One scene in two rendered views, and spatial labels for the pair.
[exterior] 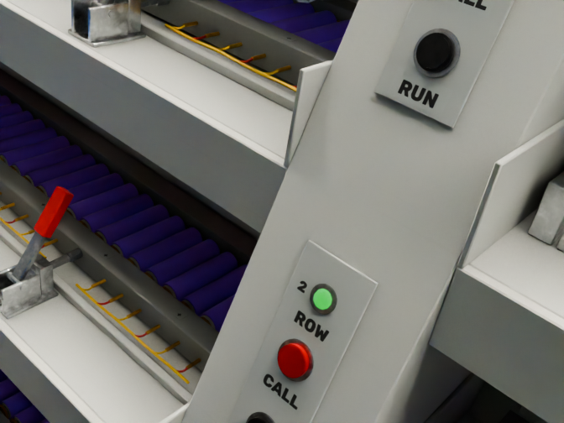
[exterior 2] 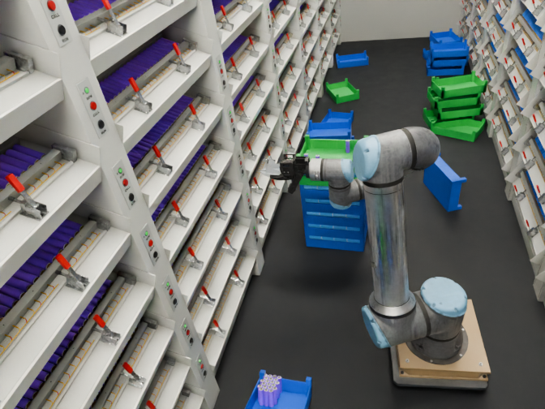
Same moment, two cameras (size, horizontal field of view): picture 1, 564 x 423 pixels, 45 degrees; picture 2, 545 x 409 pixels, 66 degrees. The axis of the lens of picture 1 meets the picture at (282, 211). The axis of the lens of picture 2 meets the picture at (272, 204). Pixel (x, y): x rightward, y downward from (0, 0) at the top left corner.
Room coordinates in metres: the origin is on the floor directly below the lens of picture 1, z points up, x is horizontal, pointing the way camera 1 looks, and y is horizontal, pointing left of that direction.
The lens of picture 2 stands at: (0.49, 1.48, 1.55)
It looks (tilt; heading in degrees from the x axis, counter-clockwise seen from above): 37 degrees down; 259
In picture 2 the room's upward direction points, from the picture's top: 9 degrees counter-clockwise
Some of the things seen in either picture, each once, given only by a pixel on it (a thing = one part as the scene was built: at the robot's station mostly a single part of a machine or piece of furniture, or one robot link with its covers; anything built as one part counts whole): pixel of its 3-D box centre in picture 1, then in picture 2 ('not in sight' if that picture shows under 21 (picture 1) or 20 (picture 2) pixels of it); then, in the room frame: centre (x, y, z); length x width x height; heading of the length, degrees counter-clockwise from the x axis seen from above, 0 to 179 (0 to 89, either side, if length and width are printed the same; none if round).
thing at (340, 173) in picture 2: not in sight; (337, 170); (-0.05, 0.18, 0.61); 0.12 x 0.09 x 0.10; 149
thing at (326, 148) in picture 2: not in sight; (332, 152); (-0.15, -0.10, 0.52); 0.30 x 0.20 x 0.08; 147
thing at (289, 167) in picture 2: not in sight; (295, 167); (0.10, 0.09, 0.62); 0.12 x 0.08 x 0.09; 149
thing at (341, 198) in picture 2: not in sight; (342, 192); (-0.07, 0.18, 0.50); 0.12 x 0.09 x 0.12; 175
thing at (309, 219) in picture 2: not in sight; (336, 207); (-0.15, -0.10, 0.20); 0.30 x 0.20 x 0.08; 147
